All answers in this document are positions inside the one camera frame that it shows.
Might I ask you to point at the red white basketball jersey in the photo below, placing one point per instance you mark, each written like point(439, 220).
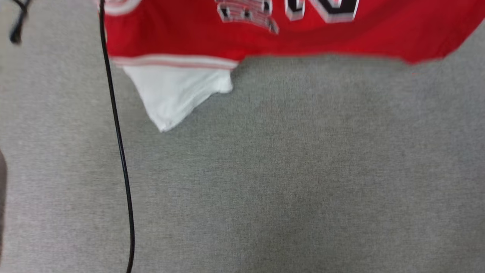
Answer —
point(303, 38)

